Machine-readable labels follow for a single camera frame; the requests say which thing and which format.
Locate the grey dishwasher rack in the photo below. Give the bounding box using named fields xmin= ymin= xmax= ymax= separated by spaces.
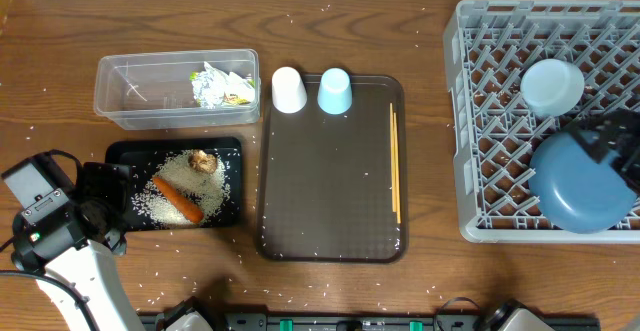
xmin=443 ymin=0 xmax=639 ymax=244

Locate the light blue bowl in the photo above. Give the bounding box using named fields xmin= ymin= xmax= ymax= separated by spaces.
xmin=520 ymin=59 xmax=585 ymax=117

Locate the dark blue plate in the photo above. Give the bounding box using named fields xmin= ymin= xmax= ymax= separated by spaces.
xmin=528 ymin=132 xmax=637 ymax=234

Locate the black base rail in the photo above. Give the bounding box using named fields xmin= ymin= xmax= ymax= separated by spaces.
xmin=138 ymin=298 xmax=601 ymax=331

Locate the clear plastic bin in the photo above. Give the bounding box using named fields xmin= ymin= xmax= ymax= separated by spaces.
xmin=94 ymin=49 xmax=260 ymax=130

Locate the dried brown mushroom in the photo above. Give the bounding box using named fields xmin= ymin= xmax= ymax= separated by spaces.
xmin=188 ymin=150 xmax=218 ymax=174

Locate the pile of white rice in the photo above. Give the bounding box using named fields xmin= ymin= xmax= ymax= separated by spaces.
xmin=132 ymin=149 xmax=231 ymax=228

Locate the dark brown serving tray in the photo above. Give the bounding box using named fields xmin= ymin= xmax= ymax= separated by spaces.
xmin=256 ymin=75 xmax=409 ymax=264

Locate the white plastic cup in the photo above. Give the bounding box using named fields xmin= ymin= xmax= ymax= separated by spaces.
xmin=272 ymin=67 xmax=307 ymax=114

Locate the orange carrot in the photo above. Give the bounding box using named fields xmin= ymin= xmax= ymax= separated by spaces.
xmin=152 ymin=177 xmax=204 ymax=224

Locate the light blue plastic cup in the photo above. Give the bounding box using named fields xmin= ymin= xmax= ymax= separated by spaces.
xmin=317 ymin=68 xmax=353 ymax=115

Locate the wooden chopstick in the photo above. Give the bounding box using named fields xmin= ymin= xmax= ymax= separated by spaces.
xmin=392 ymin=112 xmax=401 ymax=225
xmin=389 ymin=102 xmax=397 ymax=214

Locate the foil snack wrapper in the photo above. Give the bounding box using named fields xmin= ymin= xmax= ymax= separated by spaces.
xmin=190 ymin=62 xmax=256 ymax=109

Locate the black waste tray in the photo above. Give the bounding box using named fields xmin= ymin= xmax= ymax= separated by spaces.
xmin=105 ymin=137 xmax=243 ymax=231

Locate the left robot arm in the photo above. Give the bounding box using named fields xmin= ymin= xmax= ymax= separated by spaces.
xmin=2 ymin=154 xmax=143 ymax=330

